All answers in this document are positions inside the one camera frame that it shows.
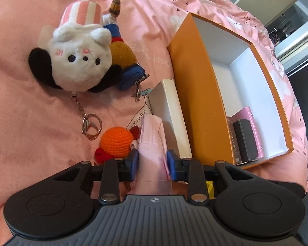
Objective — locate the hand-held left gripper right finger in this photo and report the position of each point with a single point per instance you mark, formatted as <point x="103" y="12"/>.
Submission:
<point x="172" y="166"/>

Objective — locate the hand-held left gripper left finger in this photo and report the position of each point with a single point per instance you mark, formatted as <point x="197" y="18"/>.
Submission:
<point x="134" y="165"/>

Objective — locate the pink fabric pouch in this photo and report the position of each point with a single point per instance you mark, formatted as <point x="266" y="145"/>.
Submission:
<point x="151" y="146"/>

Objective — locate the brown card box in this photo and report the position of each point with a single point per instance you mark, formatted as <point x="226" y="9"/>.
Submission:
<point x="233" y="143"/>

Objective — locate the orange cardboard box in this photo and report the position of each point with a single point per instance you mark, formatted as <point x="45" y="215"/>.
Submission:
<point x="200" y="94"/>

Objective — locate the dark grey box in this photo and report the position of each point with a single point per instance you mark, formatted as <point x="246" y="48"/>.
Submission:
<point x="247" y="141"/>

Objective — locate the pink box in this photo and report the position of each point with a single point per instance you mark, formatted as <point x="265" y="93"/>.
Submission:
<point x="249" y="114"/>

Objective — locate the yellow item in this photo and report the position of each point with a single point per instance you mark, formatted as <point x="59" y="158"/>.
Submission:
<point x="210" y="189"/>

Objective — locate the white cardboard box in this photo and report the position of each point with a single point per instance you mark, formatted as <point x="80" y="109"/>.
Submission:
<point x="169" y="107"/>

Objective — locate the pink bed sheet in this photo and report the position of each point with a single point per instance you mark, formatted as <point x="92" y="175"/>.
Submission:
<point x="28" y="133"/>

